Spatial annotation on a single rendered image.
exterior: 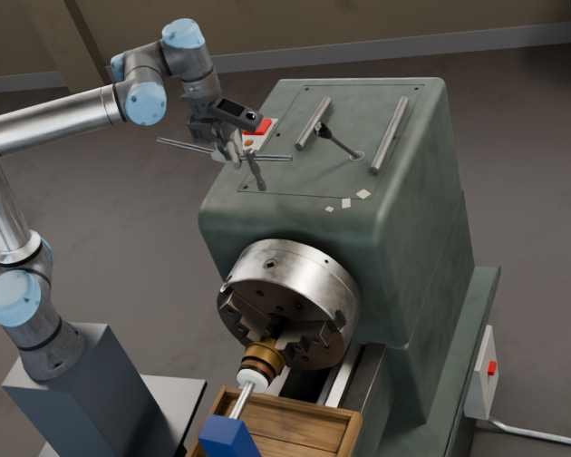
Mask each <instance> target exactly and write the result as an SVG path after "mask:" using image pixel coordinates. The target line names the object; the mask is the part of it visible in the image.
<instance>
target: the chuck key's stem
mask: <svg viewBox="0 0 571 457"><path fill-rule="evenodd" d="M245 155H246V158H247V162H248V165H249V167H250V169H251V172H252V174H253V175H255V177H256V184H257V186H258V188H259V191H266V184H265V181H264V179H262V176H261V173H260V172H261V169H260V166H259V163H258V161H257V160H254V158H255V156H256V154H255V152H254V149H252V148H248V149H246V150H245Z"/></svg>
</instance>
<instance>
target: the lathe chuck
mask: <svg viewBox="0 0 571 457"><path fill-rule="evenodd" d="M268 260H275V261H277V263H278V265H277V267H276V268H275V269H272V270H265V269H263V265H264V264H265V263H266V262H267V261H268ZM226 284H228V285H229V286H230V287H232V288H233V289H235V290H236V291H237V292H238V293H239V294H241V295H242V296H244V297H246V298H247V299H248V300H250V301H251V302H253V303H254V304H255V305H257V306H259V307H260V308H262V309H263V310H264V311H266V312H267V313H272V314H271V317H272V318H271V319H270V321H269V324H268V325H267V327H266V330H265V332H264V334H263V335H262V336H267V337H270V335H271V333H272V332H273V330H272V329H271V328H272V326H273V325H276V324H279V325H282V326H284V325H285V324H286V322H288V320H291V321H314V320H334V319H335V317H336V315H335V311H338V313H339V314H340V316H341V318H342V319H343V321H344V327H343V328H341V329H340V332H339V331H338V332H337V331H334V333H333V334H332V337H331V339H330V342H329V344H328V346H310V348H309V350H308V352H307V354H295V356H294V359H293V360H292V361H286V366H287V367H290V368H294V369H300V370H321V369H325V368H328V367H331V366H333V365H336V364H337V363H338V362H340V361H341V359H342V358H343V357H344V354H345V351H346V349H347V346H348V345H349V343H350V340H351V338H352V335H353V331H354V329H355V328H356V325H357V322H358V308H357V305H356V303H355V301H354V299H353V296H352V294H351V293H350V291H349V290H348V289H347V287H346V286H345V285H344V284H343V283H342V282H341V281H340V280H339V279H338V278H337V277H336V276H335V275H334V274H332V273H331V272H330V271H328V270H327V269H325V268H324V267H322V266H320V265H318V264H317V263H315V262H314V261H312V260H310V259H308V258H304V257H301V256H299V255H297V254H293V253H290V252H286V251H281V250H273V249H263V250H257V251H253V252H250V253H247V254H245V255H244V256H243V257H241V258H240V259H239V260H238V261H237V263H236V264H235V266H234V267H233V268H232V270H231V272H230V273H229V275H228V277H227V279H226V281H225V283H224V284H223V286H222V288H221V289H220V290H219V292H218V297H217V308H218V313H219V316H220V318H221V320H222V321H223V323H224V325H225V326H226V328H227V329H228V331H229V332H230V333H231V334H232V335H233V336H234V337H235V338H236V339H237V340H238V341H240V339H241V337H242V336H243V335H241V334H240V333H239V332H238V331H236V330H235V329H234V328H232V326H233V325H234V324H235V322H236V320H234V319H233V318H231V317H230V316H228V315H227V314H225V313H224V312H222V311H221V310H220V308H221V306H222V304H223V303H224V301H225V299H226V297H227V295H226V294H224V293H223V290H224V287H225V285H226Z"/></svg>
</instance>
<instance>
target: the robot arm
mask: <svg viewBox="0 0 571 457"><path fill-rule="evenodd" d="M162 36H163V37H162V39H160V40H159V41H157V42H154V43H152V44H147V45H144V46H142V47H139V48H136V49H133V50H129V51H125V52H124V53H121V54H119V55H116V56H114V57H113V58H112V59H111V68H112V72H113V75H114V78H115V80H116V82H117V83H115V84H112V85H108V86H104V87H102V88H98V89H95V90H91V91H88V92H82V93H78V94H75V95H72V96H69V97H65V98H62V99H59V100H55V101H52V102H46V103H43V104H39V105H35V106H33V107H29V108H26V109H22V110H19V111H16V112H9V113H7V114H3V115H0V157H4V156H6V155H10V154H13V153H17V152H19V151H26V150H29V149H32V148H35V147H39V146H42V145H45V144H49V143H52V142H56V141H61V140H64V139H68V138H71V137H74V136H78V135H81V134H84V133H87V132H91V131H97V130H100V129H103V128H107V127H110V126H113V125H116V124H120V123H123V122H128V121H134V122H136V123H138V124H141V125H152V124H154V123H156V122H158V121H159V120H160V119H161V118H162V117H163V115H164V113H165V111H166V100H167V97H166V93H165V91H164V85H163V79H165V78H168V77H170V76H173V75H174V74H178V75H179V78H180V80H181V82H182V85H183V87H184V90H185V93H183V94H182V95H181V96H180V98H181V100H182V101H183V102H188V103H189V107H190V109H191V112H192V114H191V113H190V114H189V116H190V117H189V121H188V122H187V126H188V128H189V132H190V134H191V137H192V139H193V141H194V142H195V143H202V144H210V143H211V142H212V141H215V147H216V149H217V150H216V151H213V152H212V153H211V154H210V155H211V158H212V159H213V160H217V161H221V162H225V163H228V164H229V165H230V166H231V167H232V168H233V169H235V170H239V168H240V167H241V165H242V160H238V157H237V155H243V144H242V142H243V140H242V132H241V129H242V130H244V131H248V132H250V133H255V132H256V130H257V128H258V127H259V125H260V124H261V123H262V121H263V114H262V113H259V112H256V111H253V110H251V109H249V108H247V107H245V106H243V105H241V104H239V103H236V102H233V101H231V100H229V99H227V98H225V97H222V96H220V94H221V88H220V86H219V79H218V76H217V73H216V70H215V68H214V66H213V63H212V62H211V59H210V56H209V53H208V49H207V47H206V44H205V39H204V37H203V36H202V34H201V32H200V30H199V28H198V25H197V23H196V22H195V21H193V20H191V19H179V20H177V21H174V22H172V24H168V25H166V26H165V27H164V29H163V31H162ZM192 119H193V121H192ZM193 135H194V136H193ZM194 137H195V138H194ZM52 269H53V253H52V250H51V248H50V246H49V244H48V243H47V242H46V241H45V240H44V239H43V238H40V236H39V235H38V233H37V232H35V231H33V230H30V229H29V228H28V226H27V223H26V221H25V219H24V215H23V213H22V211H21V210H20V207H19V205H18V203H17V200H16V198H15V195H14V193H13V191H12V189H11V187H10V184H9V182H8V180H7V177H6V176H5V173H4V170H3V168H2V166H1V164H0V326H1V327H2V328H3V329H4V330H5V332H6V333H7V334H8V336H9V337H10V338H11V340H12V341H13V342H14V344H15V345H16V346H17V348H18V351H19V354H20V356H21V363H22V367H23V369H24V370H25V371H26V372H27V374H28V375H29V376H30V377H32V378H33V379H35V380H49V379H53V378H55V377H58V376H60V375H62V374H64V373H66V372H67V371H69V370H70V369H71V368H72V367H73V366H74V365H75V364H76V363H77V362H78V361H79V359H80V358H81V356H82V353H83V350H84V347H85V341H84V338H83V336H82V334H81V333H80V331H79V330H78V329H77V328H76V327H75V326H73V325H71V324H70V323H68V322H66V321H65V320H63V319H62V318H61V317H60V316H59V314H58V313H57V311H56V310H55V308H54V307H53V305H52V303H51V299H50V298H51V283H52Z"/></svg>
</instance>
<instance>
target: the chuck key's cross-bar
mask: <svg viewBox="0 0 571 457"><path fill-rule="evenodd" d="M156 141H157V142H159V143H163V144H167V145H170V146H175V147H179V148H182V149H186V150H191V151H197V152H201V153H206V154H209V155H210V154H211V153H212V152H213V150H210V149H205V148H201V147H198V146H194V145H189V144H186V143H182V142H177V141H171V140H167V139H162V138H159V137H158V138H157V140H156ZM237 157H238V160H247V158H246V155H237ZM254 160H266V161H292V160H293V157H292V156H263V155H256V156H255V158H254Z"/></svg>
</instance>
